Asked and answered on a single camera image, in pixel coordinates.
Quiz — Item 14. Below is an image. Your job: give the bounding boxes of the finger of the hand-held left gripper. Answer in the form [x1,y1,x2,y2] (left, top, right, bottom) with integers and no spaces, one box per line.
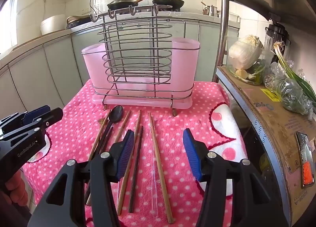
[0,105,51,129]
[0,108,63,143]

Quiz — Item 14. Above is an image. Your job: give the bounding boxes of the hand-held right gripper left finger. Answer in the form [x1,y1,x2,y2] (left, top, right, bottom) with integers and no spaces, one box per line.
[27,129,135,227]

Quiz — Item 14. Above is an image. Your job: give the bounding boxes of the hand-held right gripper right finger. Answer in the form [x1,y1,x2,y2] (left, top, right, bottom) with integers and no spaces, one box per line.
[183,128,289,227]

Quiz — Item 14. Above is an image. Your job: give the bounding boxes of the dark brown chopstick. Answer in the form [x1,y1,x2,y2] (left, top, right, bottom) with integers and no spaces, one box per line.
[128,126,144,213]

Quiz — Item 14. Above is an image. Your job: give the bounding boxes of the black chopstick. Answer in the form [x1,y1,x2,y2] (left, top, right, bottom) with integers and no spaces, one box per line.
[94,126,114,156]

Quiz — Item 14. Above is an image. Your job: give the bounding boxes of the black spoon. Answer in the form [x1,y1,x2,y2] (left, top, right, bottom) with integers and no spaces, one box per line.
[85,105,123,205]

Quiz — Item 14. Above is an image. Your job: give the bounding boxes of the clear plastic fork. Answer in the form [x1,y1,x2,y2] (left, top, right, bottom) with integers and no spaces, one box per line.
[149,118,159,218]

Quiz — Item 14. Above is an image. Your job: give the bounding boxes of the metal wire utensil rack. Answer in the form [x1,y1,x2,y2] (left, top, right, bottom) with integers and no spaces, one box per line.
[89,4,193,117]

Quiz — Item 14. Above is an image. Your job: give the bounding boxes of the person's left hand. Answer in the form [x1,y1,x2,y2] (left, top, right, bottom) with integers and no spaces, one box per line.
[5,173,29,205]

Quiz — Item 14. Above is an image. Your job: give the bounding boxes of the pale green kitchen counter cabinets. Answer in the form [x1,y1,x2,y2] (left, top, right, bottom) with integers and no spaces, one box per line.
[0,11,241,119]

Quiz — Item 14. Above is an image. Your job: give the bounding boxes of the pink plastic drip tray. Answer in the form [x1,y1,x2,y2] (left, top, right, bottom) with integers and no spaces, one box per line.
[92,91,193,109]

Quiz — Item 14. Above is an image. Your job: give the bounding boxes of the pink polka dot blanket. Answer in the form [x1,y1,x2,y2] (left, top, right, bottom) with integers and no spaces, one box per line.
[21,80,248,227]

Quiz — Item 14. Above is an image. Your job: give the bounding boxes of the brown cardboard shelf liner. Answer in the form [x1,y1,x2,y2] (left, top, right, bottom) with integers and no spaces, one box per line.
[218,66,316,225]

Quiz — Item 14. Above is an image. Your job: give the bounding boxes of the white rice cooker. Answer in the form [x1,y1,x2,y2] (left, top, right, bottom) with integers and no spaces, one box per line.
[40,14,67,36]

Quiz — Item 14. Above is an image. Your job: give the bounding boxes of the window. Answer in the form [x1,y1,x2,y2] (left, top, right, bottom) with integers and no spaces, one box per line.
[0,0,21,52]

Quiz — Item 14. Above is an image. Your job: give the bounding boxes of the napa cabbage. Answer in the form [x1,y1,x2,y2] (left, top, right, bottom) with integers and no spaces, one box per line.
[228,35,263,70]

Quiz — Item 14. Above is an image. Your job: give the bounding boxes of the plastic bag of greens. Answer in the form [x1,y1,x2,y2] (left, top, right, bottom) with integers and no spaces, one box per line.
[263,60,314,120]

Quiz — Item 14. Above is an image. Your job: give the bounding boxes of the clear plastic bowl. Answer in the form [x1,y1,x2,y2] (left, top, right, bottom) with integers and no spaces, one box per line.
[227,40,275,86]

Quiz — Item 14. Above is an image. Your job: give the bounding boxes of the steel shelf unit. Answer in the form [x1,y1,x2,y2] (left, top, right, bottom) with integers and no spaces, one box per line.
[214,0,316,227]

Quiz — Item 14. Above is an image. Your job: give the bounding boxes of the green onions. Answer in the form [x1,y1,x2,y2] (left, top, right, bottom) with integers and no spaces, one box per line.
[274,41,316,101]

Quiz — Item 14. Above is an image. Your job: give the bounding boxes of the black wok with lid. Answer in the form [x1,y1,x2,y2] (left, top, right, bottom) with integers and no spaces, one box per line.
[107,0,151,11]

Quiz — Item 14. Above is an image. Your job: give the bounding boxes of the steel kettle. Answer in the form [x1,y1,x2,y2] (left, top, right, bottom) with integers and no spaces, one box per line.
[203,5,219,17]

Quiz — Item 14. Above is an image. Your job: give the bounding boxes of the gas stove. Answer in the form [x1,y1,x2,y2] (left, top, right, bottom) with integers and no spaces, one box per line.
[158,7,183,13]

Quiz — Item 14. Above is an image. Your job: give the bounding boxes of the black blender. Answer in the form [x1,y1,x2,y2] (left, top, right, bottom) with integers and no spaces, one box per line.
[264,13,290,56]

